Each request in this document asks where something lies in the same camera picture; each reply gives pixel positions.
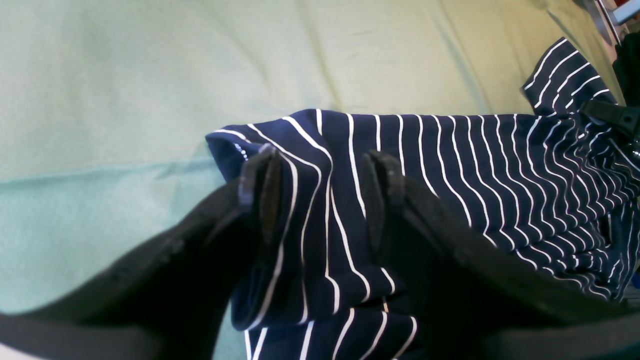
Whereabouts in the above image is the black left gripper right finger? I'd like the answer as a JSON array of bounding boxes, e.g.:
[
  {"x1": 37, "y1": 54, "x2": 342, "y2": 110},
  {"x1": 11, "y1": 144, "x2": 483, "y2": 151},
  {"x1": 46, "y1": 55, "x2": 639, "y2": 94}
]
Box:
[{"x1": 362, "y1": 150, "x2": 639, "y2": 360}]

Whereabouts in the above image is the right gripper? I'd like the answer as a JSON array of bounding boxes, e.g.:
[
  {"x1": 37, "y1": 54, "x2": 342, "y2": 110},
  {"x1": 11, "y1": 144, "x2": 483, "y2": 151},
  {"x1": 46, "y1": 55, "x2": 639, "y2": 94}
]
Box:
[{"x1": 580, "y1": 32, "x2": 640, "y2": 160}]

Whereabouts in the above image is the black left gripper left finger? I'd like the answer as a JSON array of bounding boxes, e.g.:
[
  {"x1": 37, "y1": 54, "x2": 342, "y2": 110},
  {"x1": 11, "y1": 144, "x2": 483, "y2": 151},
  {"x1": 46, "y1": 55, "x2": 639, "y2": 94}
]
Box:
[{"x1": 1, "y1": 145, "x2": 282, "y2": 360}]

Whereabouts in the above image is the navy white striped T-shirt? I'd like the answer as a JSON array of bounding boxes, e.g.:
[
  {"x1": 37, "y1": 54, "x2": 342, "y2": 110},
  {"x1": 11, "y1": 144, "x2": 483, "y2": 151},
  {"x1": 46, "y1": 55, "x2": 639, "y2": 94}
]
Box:
[{"x1": 206, "y1": 38, "x2": 639, "y2": 360}]

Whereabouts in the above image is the green table cloth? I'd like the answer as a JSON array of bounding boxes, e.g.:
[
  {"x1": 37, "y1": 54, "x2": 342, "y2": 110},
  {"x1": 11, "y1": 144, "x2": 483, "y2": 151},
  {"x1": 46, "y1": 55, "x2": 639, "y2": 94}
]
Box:
[{"x1": 1, "y1": 0, "x2": 623, "y2": 313}]

